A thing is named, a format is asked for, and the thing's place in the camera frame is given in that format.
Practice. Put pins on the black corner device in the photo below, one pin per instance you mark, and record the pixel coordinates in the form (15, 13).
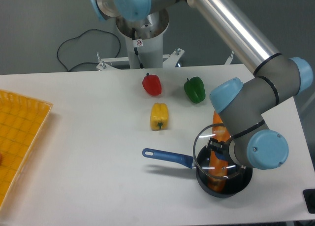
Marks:
(309, 197)

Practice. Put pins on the orange baguette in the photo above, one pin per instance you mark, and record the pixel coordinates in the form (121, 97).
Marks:
(217, 184)

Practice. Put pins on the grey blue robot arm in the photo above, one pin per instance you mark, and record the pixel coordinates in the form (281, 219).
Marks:
(240, 105)

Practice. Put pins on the glass lid blue knob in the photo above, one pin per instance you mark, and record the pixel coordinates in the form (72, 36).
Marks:
(201, 155)

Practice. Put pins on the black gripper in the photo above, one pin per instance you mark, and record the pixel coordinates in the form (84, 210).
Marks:
(220, 147)

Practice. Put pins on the dark pot blue handle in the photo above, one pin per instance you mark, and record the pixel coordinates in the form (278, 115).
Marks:
(232, 186)

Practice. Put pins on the red bell pepper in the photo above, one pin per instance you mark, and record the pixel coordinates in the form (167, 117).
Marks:
(152, 85)

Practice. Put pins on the yellow woven basket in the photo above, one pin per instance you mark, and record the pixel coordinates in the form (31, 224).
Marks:
(21, 121)

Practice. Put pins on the green bell pepper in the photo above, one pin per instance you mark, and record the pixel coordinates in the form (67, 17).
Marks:
(194, 89)

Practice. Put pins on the yellow bell pepper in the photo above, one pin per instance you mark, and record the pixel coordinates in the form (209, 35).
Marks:
(159, 117)

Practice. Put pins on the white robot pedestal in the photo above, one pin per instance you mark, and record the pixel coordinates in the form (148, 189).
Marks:
(168, 39)

